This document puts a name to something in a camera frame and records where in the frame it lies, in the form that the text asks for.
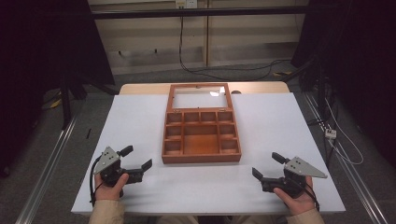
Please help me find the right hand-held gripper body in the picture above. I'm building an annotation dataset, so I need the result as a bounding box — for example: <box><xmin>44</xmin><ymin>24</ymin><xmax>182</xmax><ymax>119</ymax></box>
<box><xmin>261</xmin><ymin>156</ymin><xmax>329</xmax><ymax>199</ymax></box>

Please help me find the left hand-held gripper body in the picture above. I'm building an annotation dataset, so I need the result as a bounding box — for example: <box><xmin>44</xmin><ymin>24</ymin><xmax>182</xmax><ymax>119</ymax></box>
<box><xmin>92</xmin><ymin>146</ymin><xmax>145</xmax><ymax>189</ymax></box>

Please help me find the wooden compartment box with lid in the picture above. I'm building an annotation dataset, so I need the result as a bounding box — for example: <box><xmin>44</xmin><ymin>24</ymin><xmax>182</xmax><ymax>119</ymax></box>
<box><xmin>161</xmin><ymin>82</ymin><xmax>243</xmax><ymax>165</ymax></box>

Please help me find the person's left hand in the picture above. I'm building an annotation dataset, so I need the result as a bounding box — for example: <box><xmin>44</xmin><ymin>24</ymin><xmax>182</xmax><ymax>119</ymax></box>
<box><xmin>93</xmin><ymin>173</ymin><xmax>130</xmax><ymax>202</ymax></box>

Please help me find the person's right hand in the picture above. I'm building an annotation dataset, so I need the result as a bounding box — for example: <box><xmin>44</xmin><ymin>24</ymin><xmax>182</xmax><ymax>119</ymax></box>
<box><xmin>273</xmin><ymin>175</ymin><xmax>316</xmax><ymax>217</ymax></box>

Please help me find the white table cover sheet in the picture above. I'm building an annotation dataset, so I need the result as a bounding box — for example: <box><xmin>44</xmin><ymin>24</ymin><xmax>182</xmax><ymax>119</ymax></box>
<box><xmin>71</xmin><ymin>92</ymin><xmax>347</xmax><ymax>217</ymax></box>

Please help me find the black stand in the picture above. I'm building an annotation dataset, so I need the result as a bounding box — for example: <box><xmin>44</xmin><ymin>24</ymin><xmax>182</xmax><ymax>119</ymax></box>
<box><xmin>41</xmin><ymin>73</ymin><xmax>120</xmax><ymax>131</ymax></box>
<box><xmin>297</xmin><ymin>57</ymin><xmax>335</xmax><ymax>132</ymax></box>

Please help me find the black curtain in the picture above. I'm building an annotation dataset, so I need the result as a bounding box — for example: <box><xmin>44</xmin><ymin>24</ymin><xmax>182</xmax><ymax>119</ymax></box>
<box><xmin>290</xmin><ymin>0</ymin><xmax>396</xmax><ymax>160</ymax></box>
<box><xmin>0</xmin><ymin>0</ymin><xmax>116</xmax><ymax>178</ymax></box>

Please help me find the black horizontal bar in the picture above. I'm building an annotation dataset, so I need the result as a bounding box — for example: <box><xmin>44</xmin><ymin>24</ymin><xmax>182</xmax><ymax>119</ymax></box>
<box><xmin>91</xmin><ymin>5</ymin><xmax>314</xmax><ymax>21</ymax></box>

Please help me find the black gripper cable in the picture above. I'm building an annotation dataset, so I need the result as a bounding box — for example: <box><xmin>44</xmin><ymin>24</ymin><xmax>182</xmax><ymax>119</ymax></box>
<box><xmin>298</xmin><ymin>180</ymin><xmax>321</xmax><ymax>213</ymax></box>
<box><xmin>89</xmin><ymin>155</ymin><xmax>105</xmax><ymax>207</ymax></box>

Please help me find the white cable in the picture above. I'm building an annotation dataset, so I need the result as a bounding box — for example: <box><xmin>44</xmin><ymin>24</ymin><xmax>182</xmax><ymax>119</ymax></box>
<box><xmin>324</xmin><ymin>97</ymin><xmax>365</xmax><ymax>166</ymax></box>

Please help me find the metal floor rail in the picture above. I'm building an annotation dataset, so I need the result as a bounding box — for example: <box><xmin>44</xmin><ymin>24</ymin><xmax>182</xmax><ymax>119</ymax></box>
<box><xmin>302</xmin><ymin>92</ymin><xmax>389</xmax><ymax>224</ymax></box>
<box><xmin>14</xmin><ymin>113</ymin><xmax>79</xmax><ymax>224</ymax></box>

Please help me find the black cable on floor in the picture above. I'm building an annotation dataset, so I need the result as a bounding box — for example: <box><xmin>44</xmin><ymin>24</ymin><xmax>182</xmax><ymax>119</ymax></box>
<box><xmin>177</xmin><ymin>15</ymin><xmax>292</xmax><ymax>82</ymax></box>

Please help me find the white wall outlet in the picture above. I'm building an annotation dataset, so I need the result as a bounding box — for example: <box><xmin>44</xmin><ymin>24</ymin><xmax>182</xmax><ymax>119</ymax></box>
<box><xmin>175</xmin><ymin>0</ymin><xmax>199</xmax><ymax>9</ymax></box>

